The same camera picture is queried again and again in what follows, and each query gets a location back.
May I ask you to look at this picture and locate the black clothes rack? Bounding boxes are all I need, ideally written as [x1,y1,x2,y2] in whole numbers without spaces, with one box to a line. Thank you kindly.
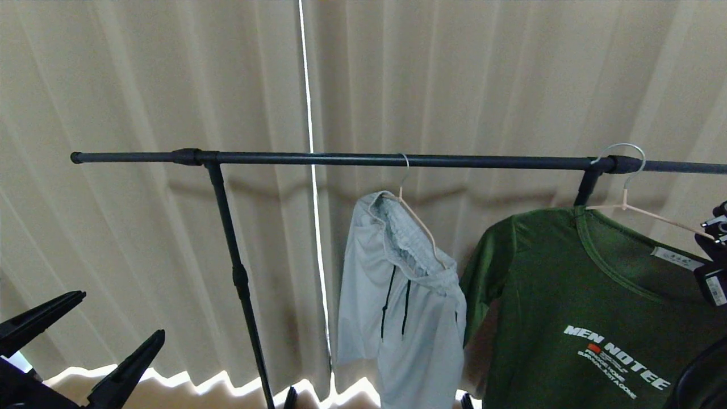
[71,148,727,409]

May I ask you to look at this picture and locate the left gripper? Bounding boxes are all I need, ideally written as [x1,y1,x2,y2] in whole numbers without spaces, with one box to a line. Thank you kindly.
[0,291,166,409]

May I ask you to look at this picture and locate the pink clothes hanger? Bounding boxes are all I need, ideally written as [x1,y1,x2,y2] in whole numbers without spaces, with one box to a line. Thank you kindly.
[585,142,717,242]
[379,152,450,272]

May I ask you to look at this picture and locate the window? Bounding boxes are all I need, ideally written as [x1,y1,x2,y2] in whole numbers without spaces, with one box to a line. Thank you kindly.
[6,349,35,378]

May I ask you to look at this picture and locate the pale grey shorts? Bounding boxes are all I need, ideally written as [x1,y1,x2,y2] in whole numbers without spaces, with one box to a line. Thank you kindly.
[336,190,467,409]

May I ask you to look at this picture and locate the green printed shirt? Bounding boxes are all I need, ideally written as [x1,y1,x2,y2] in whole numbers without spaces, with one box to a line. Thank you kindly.
[459,206,727,409]

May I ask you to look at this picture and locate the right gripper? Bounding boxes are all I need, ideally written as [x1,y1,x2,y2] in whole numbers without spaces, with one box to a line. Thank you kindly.
[700,261,727,308]

